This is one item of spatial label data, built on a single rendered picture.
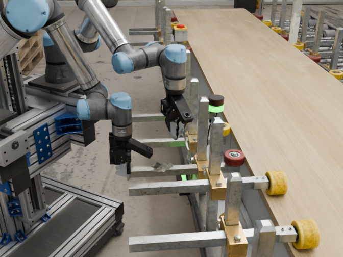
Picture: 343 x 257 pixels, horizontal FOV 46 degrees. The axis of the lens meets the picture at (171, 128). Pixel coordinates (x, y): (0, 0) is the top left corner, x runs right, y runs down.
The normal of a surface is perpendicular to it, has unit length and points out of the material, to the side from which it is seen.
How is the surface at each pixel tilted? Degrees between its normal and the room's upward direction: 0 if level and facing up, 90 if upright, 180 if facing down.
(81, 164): 0
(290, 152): 0
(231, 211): 90
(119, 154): 90
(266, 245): 90
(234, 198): 90
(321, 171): 0
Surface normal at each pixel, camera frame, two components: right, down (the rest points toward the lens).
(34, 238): 0.00, -0.88
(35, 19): 0.12, 0.35
